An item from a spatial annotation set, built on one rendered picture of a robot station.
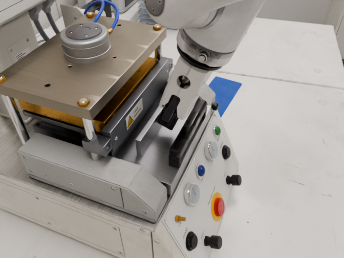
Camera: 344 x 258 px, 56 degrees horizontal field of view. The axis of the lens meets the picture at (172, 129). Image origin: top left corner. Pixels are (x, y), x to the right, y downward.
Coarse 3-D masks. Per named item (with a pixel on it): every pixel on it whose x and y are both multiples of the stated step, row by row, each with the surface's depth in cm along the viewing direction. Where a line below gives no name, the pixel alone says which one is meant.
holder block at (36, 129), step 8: (152, 104) 66; (144, 112) 63; (40, 128) 58; (48, 128) 58; (56, 136) 58; (64, 136) 57; (72, 136) 56; (80, 136) 56; (128, 136) 59; (80, 144) 56; (120, 144) 57; (112, 152) 54
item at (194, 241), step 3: (192, 234) 59; (195, 234) 60; (189, 237) 58; (192, 237) 58; (195, 237) 59; (189, 240) 58; (192, 240) 58; (195, 240) 59; (189, 243) 58; (192, 243) 58; (195, 243) 59; (189, 246) 58; (192, 246) 58; (195, 246) 59; (192, 249) 58
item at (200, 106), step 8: (200, 104) 61; (192, 112) 59; (200, 112) 59; (192, 120) 57; (200, 120) 60; (184, 128) 56; (192, 128) 56; (184, 136) 54; (176, 144) 53; (184, 144) 53; (176, 152) 52; (176, 160) 53
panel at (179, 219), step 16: (208, 128) 69; (224, 144) 76; (192, 160) 62; (208, 160) 68; (224, 160) 75; (192, 176) 62; (208, 176) 68; (224, 176) 74; (176, 192) 57; (208, 192) 67; (224, 192) 74; (176, 208) 56; (192, 208) 61; (208, 208) 66; (176, 224) 56; (192, 224) 60; (208, 224) 66; (176, 240) 55; (192, 256) 60; (208, 256) 65
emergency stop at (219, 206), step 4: (216, 200) 69; (220, 200) 69; (216, 204) 68; (220, 204) 69; (224, 204) 71; (216, 208) 68; (220, 208) 69; (224, 208) 71; (216, 212) 68; (220, 212) 69; (220, 216) 69
